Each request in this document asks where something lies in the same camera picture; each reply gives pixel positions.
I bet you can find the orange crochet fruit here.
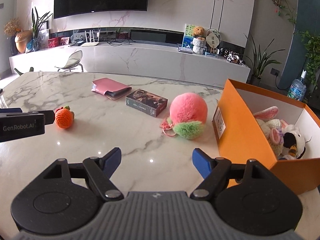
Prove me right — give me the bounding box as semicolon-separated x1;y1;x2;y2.
55;106;74;129

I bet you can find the pink peach plush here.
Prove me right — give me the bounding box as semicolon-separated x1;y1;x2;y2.
161;93;208;140

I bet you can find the white crochet bunny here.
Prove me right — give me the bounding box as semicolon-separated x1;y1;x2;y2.
253;106;293;160

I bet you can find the illustrated card box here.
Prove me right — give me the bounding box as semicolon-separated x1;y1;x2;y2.
126;89;168;117

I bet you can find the white cow plush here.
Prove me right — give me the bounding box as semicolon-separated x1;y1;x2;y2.
279;125;310;160

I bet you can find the orange cardboard box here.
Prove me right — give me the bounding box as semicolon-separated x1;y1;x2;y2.
212;80;319;194

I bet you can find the golden acorn vase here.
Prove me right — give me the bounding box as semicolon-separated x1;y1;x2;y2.
15;30;33;53

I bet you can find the small white chair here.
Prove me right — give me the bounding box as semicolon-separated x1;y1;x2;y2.
56;50;84;72

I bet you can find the left potted green plant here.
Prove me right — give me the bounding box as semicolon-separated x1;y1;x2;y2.
31;7;53;51

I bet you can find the white wifi router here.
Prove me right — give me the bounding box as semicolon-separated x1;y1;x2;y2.
81;30;100;47

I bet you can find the black toy vehicle model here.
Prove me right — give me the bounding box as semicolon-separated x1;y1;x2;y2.
223;49;244;65

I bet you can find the blue water jug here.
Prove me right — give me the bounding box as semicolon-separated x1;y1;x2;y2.
287;70;307;101

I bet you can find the potted orchid plant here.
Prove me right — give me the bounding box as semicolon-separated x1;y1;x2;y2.
244;34;285;86

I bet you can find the white marble tv console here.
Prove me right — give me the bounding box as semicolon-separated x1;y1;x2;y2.
9;43;250;88

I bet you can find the blue landscape picture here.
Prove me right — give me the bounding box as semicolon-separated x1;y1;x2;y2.
182;24;196;49

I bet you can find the round paper fan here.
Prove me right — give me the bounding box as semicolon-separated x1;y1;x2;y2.
206;28;221;54

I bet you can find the brown teddy bear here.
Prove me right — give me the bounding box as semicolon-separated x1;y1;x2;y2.
192;26;205;38

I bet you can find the hanging pothos plant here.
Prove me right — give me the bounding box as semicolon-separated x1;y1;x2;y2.
299;30;320;88

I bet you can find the wall trailing vine plant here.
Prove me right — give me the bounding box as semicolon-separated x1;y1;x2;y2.
271;0;297;27

